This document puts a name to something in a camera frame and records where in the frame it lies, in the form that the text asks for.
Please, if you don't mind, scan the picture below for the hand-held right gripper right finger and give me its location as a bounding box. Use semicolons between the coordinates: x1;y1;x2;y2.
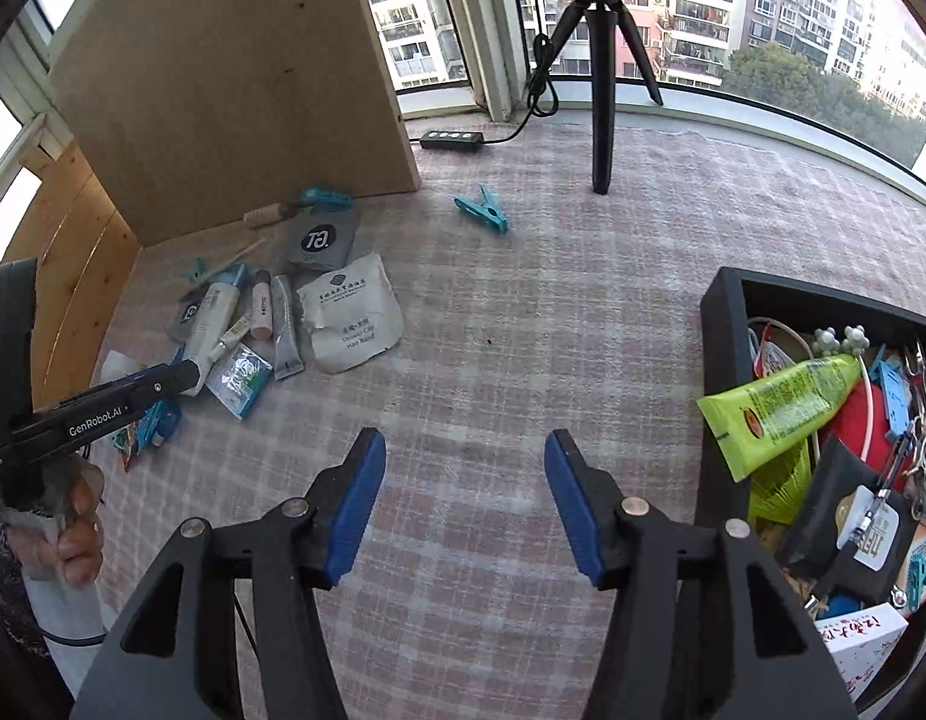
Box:
544;429;860;720

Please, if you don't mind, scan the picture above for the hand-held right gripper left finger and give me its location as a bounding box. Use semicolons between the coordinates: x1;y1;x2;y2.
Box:
71;426;387;720

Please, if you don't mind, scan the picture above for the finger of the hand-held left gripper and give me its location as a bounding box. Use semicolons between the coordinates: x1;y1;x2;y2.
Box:
128;358;202;400

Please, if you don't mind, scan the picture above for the black storage box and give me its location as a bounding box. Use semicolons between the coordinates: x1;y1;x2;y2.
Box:
695;266;926;715

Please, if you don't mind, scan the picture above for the green tube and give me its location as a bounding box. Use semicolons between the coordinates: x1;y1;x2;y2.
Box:
695;352;864;483

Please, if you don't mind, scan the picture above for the person's left forearm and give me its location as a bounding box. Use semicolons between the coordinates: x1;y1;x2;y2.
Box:
0;514;53;661

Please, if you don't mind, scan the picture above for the plaid cloth desktop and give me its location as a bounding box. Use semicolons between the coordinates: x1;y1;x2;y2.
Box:
80;116;926;720

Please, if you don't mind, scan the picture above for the person's left hand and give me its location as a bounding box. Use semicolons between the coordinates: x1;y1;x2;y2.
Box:
52;459;108;587

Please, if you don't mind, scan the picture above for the blue correction tape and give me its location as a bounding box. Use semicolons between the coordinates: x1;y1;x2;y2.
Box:
131;397;184;449

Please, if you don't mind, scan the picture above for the small snack packet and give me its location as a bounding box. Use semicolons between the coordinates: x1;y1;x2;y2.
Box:
109;426;143;467

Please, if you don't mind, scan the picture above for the grey sachet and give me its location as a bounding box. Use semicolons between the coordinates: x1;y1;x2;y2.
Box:
166;292;210;344

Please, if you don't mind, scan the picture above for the white bottle with blue cap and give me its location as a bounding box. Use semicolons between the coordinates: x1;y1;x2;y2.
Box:
179;264;248;397

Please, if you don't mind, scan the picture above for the blue wipe packet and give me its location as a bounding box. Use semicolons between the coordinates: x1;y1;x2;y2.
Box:
206;343;275;422

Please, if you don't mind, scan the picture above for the small pink bottle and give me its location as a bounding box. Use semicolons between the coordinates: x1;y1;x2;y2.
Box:
250;270;275;341

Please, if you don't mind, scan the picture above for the grey tube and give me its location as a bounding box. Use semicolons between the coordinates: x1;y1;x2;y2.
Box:
271;274;307;382

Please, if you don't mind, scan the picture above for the wooden panel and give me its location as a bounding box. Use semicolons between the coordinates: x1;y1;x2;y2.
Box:
0;139;143;391

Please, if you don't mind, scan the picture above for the white shower cap packet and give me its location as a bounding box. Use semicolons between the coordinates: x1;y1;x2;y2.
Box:
296;253;406;374

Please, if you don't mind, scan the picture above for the yellow-green shuttlecock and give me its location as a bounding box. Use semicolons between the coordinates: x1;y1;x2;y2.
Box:
748;436;815;527

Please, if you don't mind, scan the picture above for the black sachet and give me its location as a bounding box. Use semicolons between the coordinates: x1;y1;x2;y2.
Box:
286;204;362;273

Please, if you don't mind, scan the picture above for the red pouch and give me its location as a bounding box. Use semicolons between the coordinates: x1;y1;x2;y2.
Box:
819;379;896;475

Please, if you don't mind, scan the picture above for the cardboard board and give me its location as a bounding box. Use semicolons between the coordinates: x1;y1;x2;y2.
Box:
49;0;423;250

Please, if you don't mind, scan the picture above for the grey flower toy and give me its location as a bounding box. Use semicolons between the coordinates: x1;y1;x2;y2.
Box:
811;325;870;358

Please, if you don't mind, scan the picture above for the white and red box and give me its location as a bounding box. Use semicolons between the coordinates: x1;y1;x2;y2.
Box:
815;603;911;703

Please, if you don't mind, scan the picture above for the black power strip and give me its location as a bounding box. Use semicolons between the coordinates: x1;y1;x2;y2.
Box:
419;130;487;154

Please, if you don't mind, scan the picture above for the black tripod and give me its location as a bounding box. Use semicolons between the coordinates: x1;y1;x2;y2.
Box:
545;0;666;197

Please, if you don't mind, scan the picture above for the wooden handled brush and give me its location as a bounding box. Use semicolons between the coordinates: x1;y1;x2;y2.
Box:
208;202;308;272

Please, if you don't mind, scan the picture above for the black power cable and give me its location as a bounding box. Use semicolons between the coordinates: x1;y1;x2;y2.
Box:
481;0;563;145

